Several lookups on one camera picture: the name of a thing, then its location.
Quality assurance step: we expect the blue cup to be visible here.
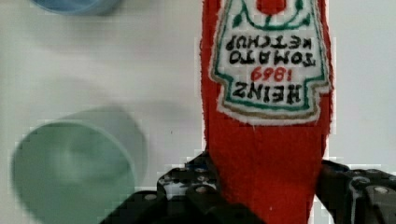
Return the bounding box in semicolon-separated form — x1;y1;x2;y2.
31;0;121;16

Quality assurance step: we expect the red plush ketchup bottle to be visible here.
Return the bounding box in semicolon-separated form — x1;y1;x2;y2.
201;0;333;224

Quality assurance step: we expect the green mug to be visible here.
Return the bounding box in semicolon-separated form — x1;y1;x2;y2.
11;106;148;224

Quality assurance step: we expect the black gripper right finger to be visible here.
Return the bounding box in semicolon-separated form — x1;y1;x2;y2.
316;160;396;224

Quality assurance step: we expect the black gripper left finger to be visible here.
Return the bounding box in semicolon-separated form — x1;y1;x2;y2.
100;151;265;224

